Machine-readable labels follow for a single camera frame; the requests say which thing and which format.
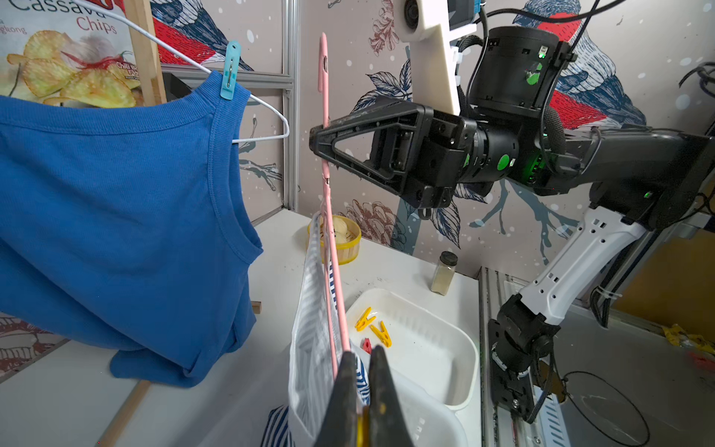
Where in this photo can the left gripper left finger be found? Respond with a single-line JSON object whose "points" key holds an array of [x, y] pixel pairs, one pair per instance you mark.
{"points": [[340, 424]]}

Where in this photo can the yellow clothespin striped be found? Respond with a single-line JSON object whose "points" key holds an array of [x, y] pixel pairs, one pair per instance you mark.
{"points": [[366, 319], [363, 438]]}

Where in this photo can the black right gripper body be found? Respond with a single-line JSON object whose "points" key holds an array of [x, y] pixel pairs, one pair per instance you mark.
{"points": [[424, 157]]}

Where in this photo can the white wire hanger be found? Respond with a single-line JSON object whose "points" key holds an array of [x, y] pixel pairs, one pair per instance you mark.
{"points": [[144, 33]]}

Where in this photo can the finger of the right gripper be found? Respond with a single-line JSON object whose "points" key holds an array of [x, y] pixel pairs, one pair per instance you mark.
{"points": [[363, 139]]}

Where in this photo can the pink wire hanger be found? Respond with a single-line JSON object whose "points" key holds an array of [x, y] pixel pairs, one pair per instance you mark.
{"points": [[330, 223]]}

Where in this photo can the white plastic tray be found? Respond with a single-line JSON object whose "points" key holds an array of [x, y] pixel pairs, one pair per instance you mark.
{"points": [[429, 351]]}

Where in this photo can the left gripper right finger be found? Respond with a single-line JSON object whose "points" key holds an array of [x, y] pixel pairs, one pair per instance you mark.
{"points": [[386, 423]]}

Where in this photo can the red clothespin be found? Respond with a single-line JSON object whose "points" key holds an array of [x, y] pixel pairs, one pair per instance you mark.
{"points": [[367, 346]]}

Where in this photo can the yellow bowl with buns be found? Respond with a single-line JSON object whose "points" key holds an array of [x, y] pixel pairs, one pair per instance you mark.
{"points": [[347, 239]]}

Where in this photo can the cassava chips bag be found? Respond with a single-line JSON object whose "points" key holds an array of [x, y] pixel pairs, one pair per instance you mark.
{"points": [[62, 54]]}

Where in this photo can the small black-lid jar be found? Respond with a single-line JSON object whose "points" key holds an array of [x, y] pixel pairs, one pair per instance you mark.
{"points": [[444, 273]]}

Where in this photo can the wooden clothes rack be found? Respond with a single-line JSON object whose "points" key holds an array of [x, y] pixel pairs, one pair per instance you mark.
{"points": [[145, 47]]}

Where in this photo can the teal clothespin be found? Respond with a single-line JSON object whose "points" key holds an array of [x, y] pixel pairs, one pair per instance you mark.
{"points": [[230, 70]]}

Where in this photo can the white perforated plastic basket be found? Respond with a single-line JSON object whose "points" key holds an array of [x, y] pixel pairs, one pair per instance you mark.
{"points": [[428, 421]]}

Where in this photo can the blue white striped tank top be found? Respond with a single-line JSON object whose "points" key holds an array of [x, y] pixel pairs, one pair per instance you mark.
{"points": [[314, 353]]}

